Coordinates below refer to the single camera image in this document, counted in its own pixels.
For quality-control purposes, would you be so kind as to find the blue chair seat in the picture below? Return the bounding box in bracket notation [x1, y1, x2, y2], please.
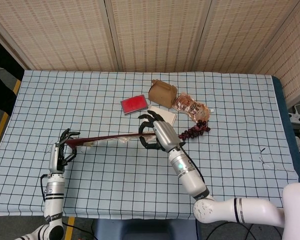
[93, 218, 201, 240]

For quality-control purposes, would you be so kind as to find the beige woven folding screen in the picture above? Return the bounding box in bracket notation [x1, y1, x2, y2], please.
[0, 0, 300, 109]

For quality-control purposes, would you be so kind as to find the brown cardboard handle box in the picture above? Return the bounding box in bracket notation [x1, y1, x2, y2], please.
[148, 79, 178, 109]

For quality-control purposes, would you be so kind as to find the clear plastic snack bag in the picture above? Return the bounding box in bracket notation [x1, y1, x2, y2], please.
[171, 92, 215, 123]

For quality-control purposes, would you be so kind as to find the dark red grape bunch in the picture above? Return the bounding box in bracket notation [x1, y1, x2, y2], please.
[178, 120, 212, 141]

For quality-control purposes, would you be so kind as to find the blue checkered tablecloth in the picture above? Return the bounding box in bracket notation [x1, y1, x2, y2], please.
[0, 69, 300, 221]

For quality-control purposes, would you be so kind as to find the red ink pad case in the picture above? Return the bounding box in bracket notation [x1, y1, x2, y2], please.
[120, 94, 149, 116]

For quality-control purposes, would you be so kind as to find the person in black trousers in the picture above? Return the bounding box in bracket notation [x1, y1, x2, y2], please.
[0, 32, 23, 117]

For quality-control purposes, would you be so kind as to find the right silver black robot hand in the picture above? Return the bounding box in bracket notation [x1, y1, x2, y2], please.
[137, 111, 187, 154]

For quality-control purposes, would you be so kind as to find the painted paper folding fan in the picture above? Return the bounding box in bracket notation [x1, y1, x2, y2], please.
[64, 132, 158, 149]

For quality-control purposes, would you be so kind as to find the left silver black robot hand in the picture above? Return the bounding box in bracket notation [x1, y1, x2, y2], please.
[48, 128, 81, 175]

